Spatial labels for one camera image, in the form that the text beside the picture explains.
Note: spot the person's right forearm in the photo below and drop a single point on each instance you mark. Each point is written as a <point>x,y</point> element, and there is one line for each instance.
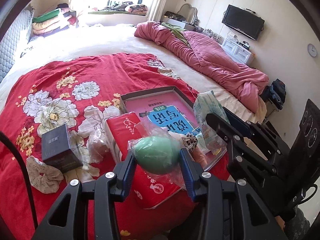
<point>300,226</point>

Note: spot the cream curtain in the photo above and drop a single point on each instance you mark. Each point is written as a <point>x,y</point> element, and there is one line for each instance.
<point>158,2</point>
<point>80,2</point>

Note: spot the red floral blanket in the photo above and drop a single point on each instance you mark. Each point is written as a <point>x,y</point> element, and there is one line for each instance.
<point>107,70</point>

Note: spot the white cabinet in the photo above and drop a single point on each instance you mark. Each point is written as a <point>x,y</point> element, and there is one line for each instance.
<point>237,51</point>

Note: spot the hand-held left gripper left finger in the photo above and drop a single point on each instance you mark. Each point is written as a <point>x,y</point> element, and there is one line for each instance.
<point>127,170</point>

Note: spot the red cardboard box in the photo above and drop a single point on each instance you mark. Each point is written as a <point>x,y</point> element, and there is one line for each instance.
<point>122,127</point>

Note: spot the yellow folded blanket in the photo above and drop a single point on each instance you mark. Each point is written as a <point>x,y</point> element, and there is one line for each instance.
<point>47,25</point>

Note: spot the pink and blue book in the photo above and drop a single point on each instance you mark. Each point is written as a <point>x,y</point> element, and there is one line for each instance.
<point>162,116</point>

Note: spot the pink quilt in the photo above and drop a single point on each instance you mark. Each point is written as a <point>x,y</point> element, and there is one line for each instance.
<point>212,60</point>

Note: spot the dark blue square box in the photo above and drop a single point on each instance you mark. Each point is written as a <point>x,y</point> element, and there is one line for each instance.
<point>57,145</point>

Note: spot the pile of clothes on sill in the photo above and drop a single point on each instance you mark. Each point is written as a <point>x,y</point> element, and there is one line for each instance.
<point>127,7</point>

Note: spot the shallow grey cardboard box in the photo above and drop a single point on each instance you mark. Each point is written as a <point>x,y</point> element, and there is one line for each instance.
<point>150,92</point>

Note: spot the green patterned tissue pack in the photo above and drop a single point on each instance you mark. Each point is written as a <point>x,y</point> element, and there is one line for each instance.
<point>205,107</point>

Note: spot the leopard print cloth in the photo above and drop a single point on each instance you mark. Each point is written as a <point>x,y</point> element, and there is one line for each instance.
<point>189,143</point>

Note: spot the green cloth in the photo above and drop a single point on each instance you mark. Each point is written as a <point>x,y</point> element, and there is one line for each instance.
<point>177,32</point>

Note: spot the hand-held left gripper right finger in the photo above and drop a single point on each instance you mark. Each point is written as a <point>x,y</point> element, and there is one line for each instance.
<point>187,172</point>

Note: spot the grey quilted headboard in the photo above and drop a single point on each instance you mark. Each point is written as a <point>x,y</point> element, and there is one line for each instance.
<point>15,45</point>

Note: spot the green folded blanket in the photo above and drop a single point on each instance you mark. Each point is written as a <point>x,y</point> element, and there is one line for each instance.
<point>46,16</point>

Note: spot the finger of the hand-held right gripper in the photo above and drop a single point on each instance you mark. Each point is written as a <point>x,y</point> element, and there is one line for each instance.
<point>237,123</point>
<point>247,157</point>

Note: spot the vanity mirror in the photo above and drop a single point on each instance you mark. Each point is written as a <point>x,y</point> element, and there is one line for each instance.
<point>188,11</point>

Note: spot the round wall clock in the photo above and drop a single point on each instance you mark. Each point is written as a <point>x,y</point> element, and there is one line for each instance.
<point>311,50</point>

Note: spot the floral fabric scrunchie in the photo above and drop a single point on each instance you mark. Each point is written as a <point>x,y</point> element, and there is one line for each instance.
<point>42,177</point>

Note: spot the dark bag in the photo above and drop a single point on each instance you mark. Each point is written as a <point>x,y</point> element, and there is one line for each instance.
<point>275,92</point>

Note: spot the black television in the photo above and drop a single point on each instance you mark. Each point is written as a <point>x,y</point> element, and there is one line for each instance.
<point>242,21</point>

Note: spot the bed with cream sheet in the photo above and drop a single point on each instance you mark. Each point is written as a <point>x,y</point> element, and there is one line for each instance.
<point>100,40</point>

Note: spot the clear plastic bag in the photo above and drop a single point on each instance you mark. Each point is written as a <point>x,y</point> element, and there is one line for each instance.
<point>96,142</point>

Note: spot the green egg sponge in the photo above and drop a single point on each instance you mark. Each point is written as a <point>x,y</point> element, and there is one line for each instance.
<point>156,155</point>

